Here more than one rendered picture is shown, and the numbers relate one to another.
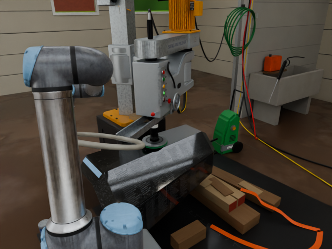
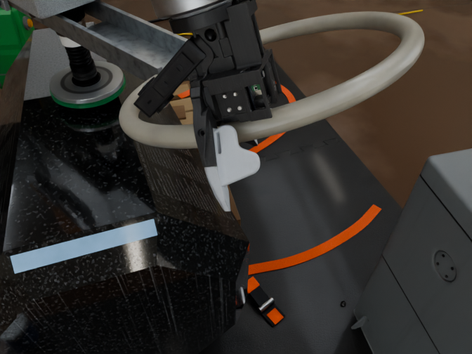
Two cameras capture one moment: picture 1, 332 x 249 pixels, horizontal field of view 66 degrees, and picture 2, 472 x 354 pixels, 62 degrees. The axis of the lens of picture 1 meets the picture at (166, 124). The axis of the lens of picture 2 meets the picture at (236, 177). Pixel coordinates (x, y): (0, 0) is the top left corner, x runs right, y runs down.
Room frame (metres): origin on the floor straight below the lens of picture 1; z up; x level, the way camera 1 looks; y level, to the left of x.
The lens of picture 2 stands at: (1.20, 0.93, 1.51)
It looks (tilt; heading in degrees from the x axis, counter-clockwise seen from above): 46 degrees down; 289
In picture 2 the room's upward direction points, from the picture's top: straight up
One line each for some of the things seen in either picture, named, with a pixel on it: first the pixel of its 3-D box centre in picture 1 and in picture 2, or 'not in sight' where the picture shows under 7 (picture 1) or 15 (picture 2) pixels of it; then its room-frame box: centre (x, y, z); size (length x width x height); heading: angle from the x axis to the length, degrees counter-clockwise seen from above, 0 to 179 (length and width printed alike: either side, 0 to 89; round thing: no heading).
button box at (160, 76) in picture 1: (161, 86); not in sight; (1.84, 0.02, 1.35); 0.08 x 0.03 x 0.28; 156
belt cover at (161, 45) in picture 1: (169, 45); not in sight; (2.27, -0.04, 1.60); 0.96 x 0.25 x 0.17; 156
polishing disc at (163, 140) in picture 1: (154, 140); (87, 81); (1.95, 0.10, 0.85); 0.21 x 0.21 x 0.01
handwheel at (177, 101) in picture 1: (172, 101); not in sight; (2.01, -0.06, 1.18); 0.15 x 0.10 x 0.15; 156
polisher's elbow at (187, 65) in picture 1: (181, 70); not in sight; (2.55, -0.17, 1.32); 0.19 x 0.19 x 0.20
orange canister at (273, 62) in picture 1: (274, 62); not in sight; (4.74, -2.01, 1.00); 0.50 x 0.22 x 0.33; 122
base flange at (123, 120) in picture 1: (130, 114); not in sight; (2.83, 0.42, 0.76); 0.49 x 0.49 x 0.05; 39
